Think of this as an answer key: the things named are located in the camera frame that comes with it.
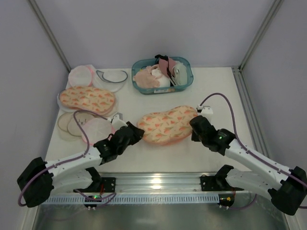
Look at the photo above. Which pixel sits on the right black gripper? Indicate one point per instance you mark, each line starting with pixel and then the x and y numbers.
pixel 198 128

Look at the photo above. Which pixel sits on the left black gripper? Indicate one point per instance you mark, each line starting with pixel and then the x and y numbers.
pixel 134 132

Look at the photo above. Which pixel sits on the floral mesh laundry bag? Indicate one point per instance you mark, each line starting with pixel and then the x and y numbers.
pixel 167 127

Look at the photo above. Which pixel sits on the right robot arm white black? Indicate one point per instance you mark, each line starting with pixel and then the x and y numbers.
pixel 286 188

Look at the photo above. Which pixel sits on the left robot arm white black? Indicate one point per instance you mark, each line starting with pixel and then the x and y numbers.
pixel 42 178

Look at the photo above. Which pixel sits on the pink rim round mesh bag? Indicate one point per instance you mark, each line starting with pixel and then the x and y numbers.
pixel 97 129

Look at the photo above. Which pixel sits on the stacked floral laundry bags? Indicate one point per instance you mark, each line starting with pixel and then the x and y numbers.
pixel 89 98

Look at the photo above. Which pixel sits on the grey white bra in basket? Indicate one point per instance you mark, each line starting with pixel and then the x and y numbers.
pixel 179 73

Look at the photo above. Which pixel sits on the pink bra in basket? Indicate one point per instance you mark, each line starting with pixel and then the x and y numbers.
pixel 144 78

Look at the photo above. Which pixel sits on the white pink round mesh bag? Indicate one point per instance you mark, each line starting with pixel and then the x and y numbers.
pixel 81 76

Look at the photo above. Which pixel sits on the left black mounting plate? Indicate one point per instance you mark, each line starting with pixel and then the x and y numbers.
pixel 108 185

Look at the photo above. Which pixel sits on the black mounting plate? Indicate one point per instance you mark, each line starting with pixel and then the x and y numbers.
pixel 108 185
pixel 208 183

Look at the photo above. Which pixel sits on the beige round mesh bags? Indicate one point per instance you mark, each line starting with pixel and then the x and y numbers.
pixel 68 128

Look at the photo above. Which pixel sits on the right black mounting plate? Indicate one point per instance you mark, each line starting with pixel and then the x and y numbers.
pixel 208 183

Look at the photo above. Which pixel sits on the left base connector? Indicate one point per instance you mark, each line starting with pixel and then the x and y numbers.
pixel 92 202

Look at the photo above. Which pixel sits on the base connector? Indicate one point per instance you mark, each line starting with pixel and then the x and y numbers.
pixel 92 202
pixel 226 201

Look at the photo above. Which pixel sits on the right base connector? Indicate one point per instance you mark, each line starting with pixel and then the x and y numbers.
pixel 226 201

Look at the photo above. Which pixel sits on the teal plastic basket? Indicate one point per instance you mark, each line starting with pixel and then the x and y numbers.
pixel 141 64

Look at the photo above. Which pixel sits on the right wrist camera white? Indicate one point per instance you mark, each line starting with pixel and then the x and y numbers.
pixel 205 111

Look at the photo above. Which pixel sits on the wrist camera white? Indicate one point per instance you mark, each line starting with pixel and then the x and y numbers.
pixel 205 111
pixel 117 121

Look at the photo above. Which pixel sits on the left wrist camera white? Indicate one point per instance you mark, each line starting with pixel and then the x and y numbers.
pixel 117 121

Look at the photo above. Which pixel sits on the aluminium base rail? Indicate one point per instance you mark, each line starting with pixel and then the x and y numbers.
pixel 131 182

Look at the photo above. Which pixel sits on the slotted cable duct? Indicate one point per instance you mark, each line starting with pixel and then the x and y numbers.
pixel 139 199

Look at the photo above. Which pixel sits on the mauve bra with black straps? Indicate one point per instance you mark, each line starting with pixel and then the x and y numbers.
pixel 166 65

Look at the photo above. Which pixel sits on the right frame post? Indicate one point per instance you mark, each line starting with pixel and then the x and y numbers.
pixel 264 26

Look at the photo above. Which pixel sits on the frame post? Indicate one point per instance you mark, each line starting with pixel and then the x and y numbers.
pixel 264 26
pixel 43 22

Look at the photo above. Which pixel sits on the left frame post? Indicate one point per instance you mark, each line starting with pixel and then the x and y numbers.
pixel 43 22

